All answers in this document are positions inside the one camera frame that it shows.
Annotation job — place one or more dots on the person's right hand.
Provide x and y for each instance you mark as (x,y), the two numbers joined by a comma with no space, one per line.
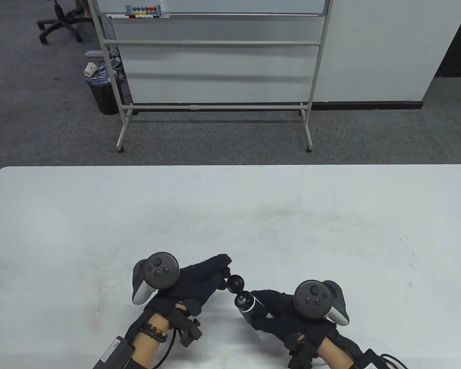
(280,315)

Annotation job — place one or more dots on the person's left hand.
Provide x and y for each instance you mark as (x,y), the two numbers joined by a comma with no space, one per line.
(199,276)

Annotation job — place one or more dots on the white cleansing milk tube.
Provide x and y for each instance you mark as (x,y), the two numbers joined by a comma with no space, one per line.
(242,301)

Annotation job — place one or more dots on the grey box on right forearm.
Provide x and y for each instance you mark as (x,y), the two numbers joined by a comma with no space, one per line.
(368,361)

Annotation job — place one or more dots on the person's left forearm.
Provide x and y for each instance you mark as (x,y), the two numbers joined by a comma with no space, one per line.
(146,346)

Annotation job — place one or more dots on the grey box on left forearm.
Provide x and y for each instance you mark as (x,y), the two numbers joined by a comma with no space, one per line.
(113,353)

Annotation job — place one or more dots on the person's right forearm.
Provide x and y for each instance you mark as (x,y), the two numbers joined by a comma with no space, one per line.
(332,355)

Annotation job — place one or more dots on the right handheld controller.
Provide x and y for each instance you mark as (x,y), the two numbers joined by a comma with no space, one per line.
(311,298)

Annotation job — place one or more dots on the handheld controller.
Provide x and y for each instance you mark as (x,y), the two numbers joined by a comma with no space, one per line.
(311,298)
(159,269)

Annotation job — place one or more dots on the left handheld controller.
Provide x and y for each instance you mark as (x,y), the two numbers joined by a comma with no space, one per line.
(159,269)

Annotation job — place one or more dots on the black trash bin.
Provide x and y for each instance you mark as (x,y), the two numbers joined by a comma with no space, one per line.
(103,96)

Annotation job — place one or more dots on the white paper cup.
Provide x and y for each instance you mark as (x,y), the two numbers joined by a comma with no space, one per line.
(89,69)

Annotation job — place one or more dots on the white power strip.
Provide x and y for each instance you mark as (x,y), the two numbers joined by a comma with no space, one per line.
(94,53)

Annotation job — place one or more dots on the whiteboard on metal stand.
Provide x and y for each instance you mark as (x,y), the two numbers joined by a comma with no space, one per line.
(215,5)

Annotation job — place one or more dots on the row of coloured magnets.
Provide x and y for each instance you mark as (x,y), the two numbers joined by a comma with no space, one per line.
(143,10)

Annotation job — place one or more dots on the whiteboard markers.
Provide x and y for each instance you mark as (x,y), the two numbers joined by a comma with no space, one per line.
(119,16)

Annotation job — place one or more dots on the black office chair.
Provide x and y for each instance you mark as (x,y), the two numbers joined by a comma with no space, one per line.
(59,25)

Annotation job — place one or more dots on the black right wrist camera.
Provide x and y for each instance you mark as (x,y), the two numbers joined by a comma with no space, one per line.
(299,359)

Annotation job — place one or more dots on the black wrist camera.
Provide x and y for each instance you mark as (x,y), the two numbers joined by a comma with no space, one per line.
(299,359)
(188,332)

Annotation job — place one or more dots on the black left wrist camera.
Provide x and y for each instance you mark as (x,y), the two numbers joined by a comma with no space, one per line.
(188,332)

